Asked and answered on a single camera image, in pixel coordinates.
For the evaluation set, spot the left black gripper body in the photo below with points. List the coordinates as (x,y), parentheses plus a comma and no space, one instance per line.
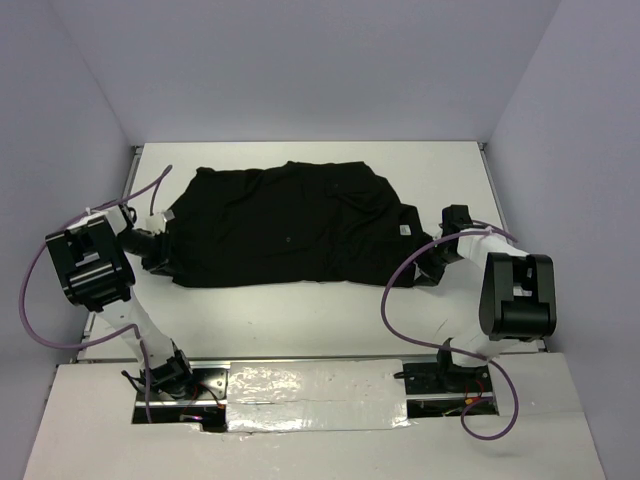
(153,249)

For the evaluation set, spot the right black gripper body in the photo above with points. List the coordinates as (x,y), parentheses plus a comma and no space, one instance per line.
(432,264)

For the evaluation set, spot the black long sleeve shirt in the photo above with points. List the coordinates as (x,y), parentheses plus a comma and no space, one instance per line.
(292,223)

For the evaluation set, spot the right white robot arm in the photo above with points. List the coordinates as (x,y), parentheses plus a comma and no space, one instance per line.
(517,304)

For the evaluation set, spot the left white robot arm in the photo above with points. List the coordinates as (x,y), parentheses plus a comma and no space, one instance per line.
(90,260)

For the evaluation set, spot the glossy white tape sheet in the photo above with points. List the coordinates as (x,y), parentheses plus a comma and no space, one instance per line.
(347,395)

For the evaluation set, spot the white front board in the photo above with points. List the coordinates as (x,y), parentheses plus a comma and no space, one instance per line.
(87,433)

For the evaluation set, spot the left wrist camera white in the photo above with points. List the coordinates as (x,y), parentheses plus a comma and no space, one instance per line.
(157,223)

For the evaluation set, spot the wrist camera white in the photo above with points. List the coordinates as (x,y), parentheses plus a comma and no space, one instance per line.
(455,218)
(157,223)

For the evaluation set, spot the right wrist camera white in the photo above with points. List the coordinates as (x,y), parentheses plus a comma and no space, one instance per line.
(455,218)

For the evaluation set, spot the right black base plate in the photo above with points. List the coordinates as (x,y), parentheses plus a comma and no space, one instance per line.
(433,378)

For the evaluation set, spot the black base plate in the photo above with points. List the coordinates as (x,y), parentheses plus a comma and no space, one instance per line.
(207,383)
(433,378)

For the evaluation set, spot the aluminium table edge rail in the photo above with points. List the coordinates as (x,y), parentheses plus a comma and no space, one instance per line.
(540,345)

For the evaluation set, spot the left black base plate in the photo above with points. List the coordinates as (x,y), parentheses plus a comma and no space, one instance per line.
(207,383)

